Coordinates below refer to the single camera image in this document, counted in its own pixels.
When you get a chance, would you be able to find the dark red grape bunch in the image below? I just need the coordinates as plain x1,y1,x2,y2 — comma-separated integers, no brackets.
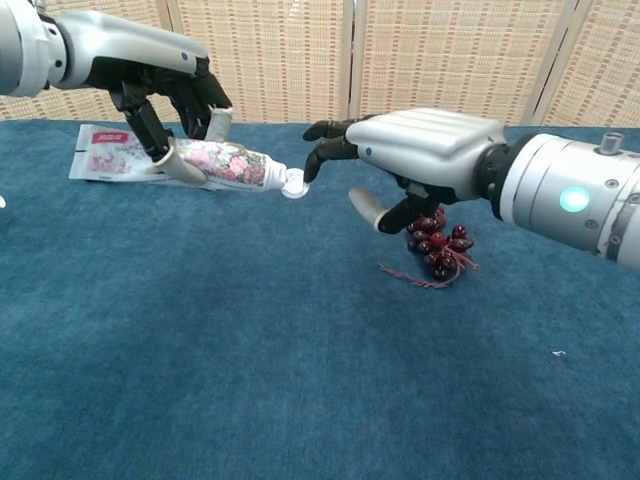
377,203,481,290

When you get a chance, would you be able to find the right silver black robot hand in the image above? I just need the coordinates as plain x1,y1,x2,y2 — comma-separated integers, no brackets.
302,107,506,235

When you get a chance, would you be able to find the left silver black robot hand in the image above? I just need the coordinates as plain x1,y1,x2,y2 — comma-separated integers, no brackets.
52,9,235,185

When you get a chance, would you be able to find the white floral toothpaste tube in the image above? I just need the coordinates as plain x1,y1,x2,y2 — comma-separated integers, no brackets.
67,123,310,201

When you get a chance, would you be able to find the blue felt table cover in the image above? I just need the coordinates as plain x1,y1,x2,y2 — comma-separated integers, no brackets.
0,119,640,480

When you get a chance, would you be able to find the woven folding screen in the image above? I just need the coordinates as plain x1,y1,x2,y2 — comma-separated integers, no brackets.
0,0,640,128

